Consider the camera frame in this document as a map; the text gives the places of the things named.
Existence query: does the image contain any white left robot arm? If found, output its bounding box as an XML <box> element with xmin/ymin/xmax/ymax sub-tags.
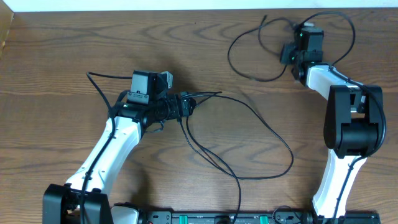
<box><xmin>42</xmin><ymin>70</ymin><xmax>197</xmax><ymax>223</ymax></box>

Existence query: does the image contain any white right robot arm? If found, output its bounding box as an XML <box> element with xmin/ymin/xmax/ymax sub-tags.
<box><xmin>280</xmin><ymin>25</ymin><xmax>386</xmax><ymax>223</ymax></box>

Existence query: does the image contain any left camera black cable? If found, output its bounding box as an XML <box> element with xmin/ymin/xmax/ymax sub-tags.
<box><xmin>78</xmin><ymin>71</ymin><xmax>133</xmax><ymax>224</ymax></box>

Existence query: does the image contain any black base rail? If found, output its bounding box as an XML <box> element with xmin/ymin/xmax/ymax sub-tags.
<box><xmin>111</xmin><ymin>202</ymin><xmax>382</xmax><ymax>224</ymax></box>

